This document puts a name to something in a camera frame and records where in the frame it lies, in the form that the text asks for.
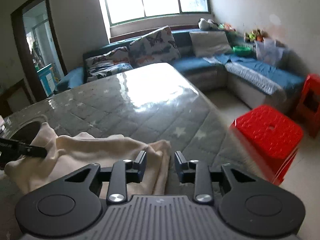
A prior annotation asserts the plain grey cushion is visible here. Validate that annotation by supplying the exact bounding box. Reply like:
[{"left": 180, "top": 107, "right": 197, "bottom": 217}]
[{"left": 189, "top": 31, "right": 233, "bottom": 57}]

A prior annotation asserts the cream beige sweatshirt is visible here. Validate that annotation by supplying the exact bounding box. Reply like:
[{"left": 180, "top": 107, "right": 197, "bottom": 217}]
[{"left": 4, "top": 122, "right": 171, "bottom": 196}]

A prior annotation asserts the small plush toys pile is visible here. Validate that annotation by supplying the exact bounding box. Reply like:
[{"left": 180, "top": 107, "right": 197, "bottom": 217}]
[{"left": 244, "top": 29, "right": 269, "bottom": 43}]

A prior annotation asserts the grey quilted star tablecloth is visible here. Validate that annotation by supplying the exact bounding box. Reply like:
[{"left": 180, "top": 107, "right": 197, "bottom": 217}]
[{"left": 0, "top": 62, "right": 251, "bottom": 240}]

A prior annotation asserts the red plastic stool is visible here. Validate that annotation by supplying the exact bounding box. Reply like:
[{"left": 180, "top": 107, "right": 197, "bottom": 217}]
[
  {"left": 230, "top": 105, "right": 304, "bottom": 186},
  {"left": 295, "top": 74, "right": 320, "bottom": 138}
]

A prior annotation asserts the light blue small cabinet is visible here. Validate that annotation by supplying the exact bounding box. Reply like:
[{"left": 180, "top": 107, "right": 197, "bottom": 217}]
[{"left": 37, "top": 63, "right": 56, "bottom": 97}]

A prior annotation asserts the green plastic bowl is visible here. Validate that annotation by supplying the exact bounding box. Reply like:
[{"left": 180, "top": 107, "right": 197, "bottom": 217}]
[{"left": 233, "top": 45, "right": 252, "bottom": 57}]

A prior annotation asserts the dark teal corner sofa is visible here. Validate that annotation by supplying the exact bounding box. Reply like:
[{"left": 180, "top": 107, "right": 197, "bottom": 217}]
[{"left": 54, "top": 29, "right": 304, "bottom": 112}]

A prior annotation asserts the black round induction cooktop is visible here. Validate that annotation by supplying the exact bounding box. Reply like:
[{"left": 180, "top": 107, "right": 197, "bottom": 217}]
[{"left": 10, "top": 121, "right": 42, "bottom": 145}]

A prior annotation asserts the butterfly pillow standing upright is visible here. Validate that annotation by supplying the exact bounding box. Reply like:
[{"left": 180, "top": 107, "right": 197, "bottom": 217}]
[{"left": 128, "top": 26, "right": 181, "bottom": 67}]

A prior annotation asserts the panda plush toy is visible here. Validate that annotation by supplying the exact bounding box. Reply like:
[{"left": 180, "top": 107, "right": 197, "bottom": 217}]
[{"left": 198, "top": 18, "right": 219, "bottom": 31}]

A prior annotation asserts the clear plastic storage box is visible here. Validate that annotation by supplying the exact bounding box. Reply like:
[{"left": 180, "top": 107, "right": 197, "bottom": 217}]
[{"left": 254, "top": 38, "right": 289, "bottom": 68}]

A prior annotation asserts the butterfly pillow lying flat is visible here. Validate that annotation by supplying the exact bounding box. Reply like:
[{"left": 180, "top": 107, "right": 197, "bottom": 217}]
[{"left": 85, "top": 47, "right": 133, "bottom": 82}]

